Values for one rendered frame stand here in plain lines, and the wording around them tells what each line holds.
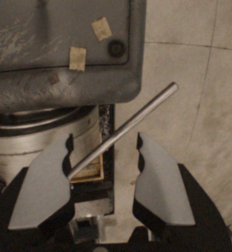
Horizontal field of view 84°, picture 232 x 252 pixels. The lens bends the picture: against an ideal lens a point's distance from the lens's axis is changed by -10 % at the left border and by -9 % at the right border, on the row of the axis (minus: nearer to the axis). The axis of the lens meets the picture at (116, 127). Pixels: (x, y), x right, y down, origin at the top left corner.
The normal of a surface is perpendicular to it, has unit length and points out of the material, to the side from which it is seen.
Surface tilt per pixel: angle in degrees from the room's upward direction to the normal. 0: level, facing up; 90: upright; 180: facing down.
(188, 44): 0
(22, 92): 19
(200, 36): 0
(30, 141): 10
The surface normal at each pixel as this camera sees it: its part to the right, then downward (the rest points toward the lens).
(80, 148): 0.81, 0.29
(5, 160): 0.04, 0.48
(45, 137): 0.54, 0.40
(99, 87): 0.21, 0.73
